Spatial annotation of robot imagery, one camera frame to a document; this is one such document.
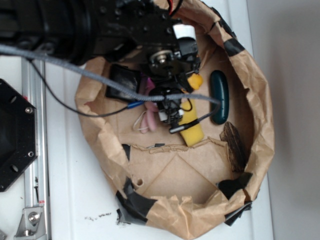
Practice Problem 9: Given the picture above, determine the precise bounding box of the metal corner bracket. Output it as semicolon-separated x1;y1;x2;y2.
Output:
14;206;46;240

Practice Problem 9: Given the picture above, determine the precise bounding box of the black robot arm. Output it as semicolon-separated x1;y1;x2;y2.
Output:
0;0;200;97

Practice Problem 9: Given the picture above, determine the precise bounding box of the grey sleeved cable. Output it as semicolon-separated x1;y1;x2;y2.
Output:
0;43;221;105

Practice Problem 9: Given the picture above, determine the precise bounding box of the yellow rubber duck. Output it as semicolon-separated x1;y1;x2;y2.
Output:
187;73;204;90

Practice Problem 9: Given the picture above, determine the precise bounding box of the dark wood bark piece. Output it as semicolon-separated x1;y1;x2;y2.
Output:
219;121;247;172

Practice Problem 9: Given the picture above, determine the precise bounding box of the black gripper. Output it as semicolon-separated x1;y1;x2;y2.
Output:
139;23;200;125

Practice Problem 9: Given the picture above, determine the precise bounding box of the brown paper bag bowl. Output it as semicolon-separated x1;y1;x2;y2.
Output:
75;0;275;240

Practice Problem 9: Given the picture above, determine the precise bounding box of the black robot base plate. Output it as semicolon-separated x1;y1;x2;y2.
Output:
0;79;37;193

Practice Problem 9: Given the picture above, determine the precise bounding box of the thin black wire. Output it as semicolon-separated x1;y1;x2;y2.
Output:
29;58;136;118

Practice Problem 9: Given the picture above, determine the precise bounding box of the aluminium extrusion rail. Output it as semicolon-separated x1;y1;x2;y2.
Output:
14;59;52;240

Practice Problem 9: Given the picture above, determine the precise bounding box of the pink plush bunny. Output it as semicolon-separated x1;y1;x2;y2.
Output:
132;77;159;134

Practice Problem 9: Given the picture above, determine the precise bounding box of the yellow sponge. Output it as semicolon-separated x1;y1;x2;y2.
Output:
179;99;204;147

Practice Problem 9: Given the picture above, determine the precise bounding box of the black square pad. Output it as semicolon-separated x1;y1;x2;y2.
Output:
105;64;141;103

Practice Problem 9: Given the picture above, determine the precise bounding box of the dark green capsule toy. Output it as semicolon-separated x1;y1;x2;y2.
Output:
209;70;230;125

